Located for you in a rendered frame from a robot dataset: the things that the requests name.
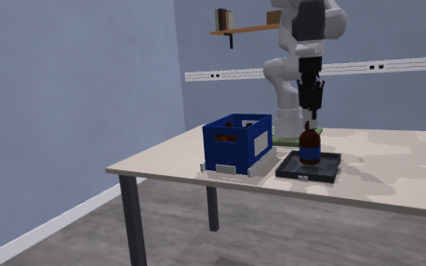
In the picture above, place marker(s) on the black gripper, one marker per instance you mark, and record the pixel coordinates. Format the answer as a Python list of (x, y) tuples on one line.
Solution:
[(312, 95)]

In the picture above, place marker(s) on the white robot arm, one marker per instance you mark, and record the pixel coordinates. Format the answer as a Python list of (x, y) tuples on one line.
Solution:
[(302, 37)]

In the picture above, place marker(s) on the brown glass bottle with blue label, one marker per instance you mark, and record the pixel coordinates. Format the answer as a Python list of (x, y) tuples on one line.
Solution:
[(310, 146)]

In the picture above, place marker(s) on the blue plastic crate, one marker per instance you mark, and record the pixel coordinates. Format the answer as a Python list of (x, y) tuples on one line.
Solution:
[(251, 142)]

